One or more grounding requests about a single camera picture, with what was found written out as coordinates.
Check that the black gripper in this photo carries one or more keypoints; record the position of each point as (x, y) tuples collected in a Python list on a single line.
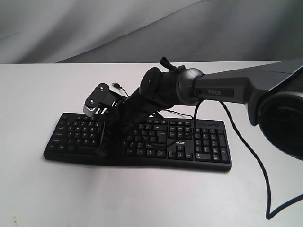
[(125, 115)]

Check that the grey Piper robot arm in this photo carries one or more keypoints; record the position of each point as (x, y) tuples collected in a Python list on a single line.
[(272, 94)]

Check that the black Acer keyboard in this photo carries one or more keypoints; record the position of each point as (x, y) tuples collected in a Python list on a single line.
[(168, 143)]

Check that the grey fabric backdrop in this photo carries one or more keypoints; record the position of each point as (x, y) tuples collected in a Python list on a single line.
[(118, 31)]

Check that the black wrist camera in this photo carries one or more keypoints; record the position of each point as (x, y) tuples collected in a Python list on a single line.
[(101, 98)]

